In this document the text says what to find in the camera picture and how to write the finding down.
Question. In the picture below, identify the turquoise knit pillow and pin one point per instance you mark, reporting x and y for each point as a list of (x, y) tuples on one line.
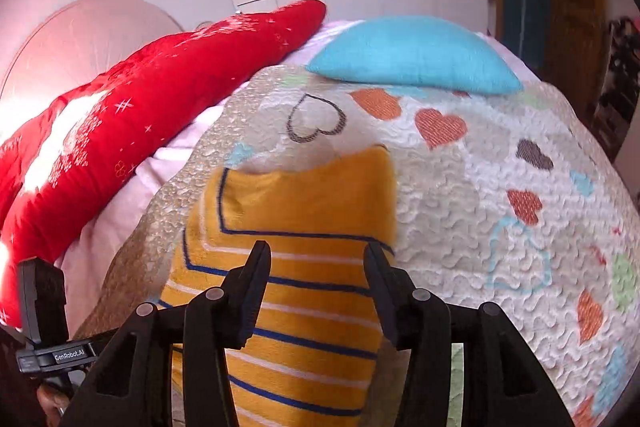
[(416, 51)]

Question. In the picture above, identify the yellow striped knit sweater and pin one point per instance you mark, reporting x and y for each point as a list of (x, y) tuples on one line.
[(312, 356)]

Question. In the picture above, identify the person's left hand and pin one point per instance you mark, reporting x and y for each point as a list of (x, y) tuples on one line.
[(53, 403)]

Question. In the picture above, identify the pale pink bed sheet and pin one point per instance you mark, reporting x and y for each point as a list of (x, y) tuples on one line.
[(87, 261)]

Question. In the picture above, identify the white cluttered shelf unit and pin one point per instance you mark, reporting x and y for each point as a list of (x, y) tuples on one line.
[(619, 94)]

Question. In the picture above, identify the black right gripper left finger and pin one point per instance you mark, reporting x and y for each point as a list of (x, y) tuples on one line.
[(218, 319)]

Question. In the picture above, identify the heart patterned quilted bedspread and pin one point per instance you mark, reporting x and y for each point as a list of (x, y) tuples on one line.
[(506, 199)]

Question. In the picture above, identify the pink round headboard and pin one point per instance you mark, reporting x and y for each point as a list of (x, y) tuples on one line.
[(80, 41)]

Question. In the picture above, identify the red snowflake duvet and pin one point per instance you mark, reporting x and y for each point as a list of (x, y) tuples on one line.
[(62, 167)]

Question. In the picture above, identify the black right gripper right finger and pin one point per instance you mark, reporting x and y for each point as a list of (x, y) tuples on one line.
[(416, 320)]

